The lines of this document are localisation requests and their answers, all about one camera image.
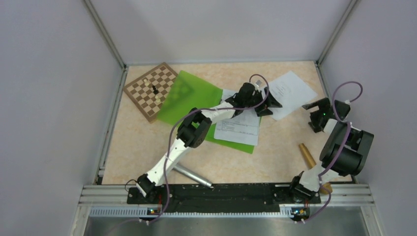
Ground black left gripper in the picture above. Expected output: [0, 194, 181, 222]
[243, 88, 281, 118]

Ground white paper files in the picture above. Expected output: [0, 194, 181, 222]
[214, 109, 260, 146]

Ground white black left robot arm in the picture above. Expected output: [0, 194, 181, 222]
[136, 82, 283, 203]

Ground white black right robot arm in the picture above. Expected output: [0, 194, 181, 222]
[288, 98, 374, 203]

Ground wooden rolling pin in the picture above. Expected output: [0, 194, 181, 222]
[298, 143, 332, 195]

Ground silver microphone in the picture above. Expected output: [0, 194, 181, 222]
[174, 164, 213, 188]

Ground black chess piece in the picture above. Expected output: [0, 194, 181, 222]
[152, 85, 159, 94]

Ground wooden chessboard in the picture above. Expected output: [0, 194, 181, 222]
[123, 62, 178, 123]

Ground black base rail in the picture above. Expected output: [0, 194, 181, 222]
[127, 182, 322, 216]

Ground white slotted cable duct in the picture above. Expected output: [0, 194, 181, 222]
[89, 206, 293, 218]

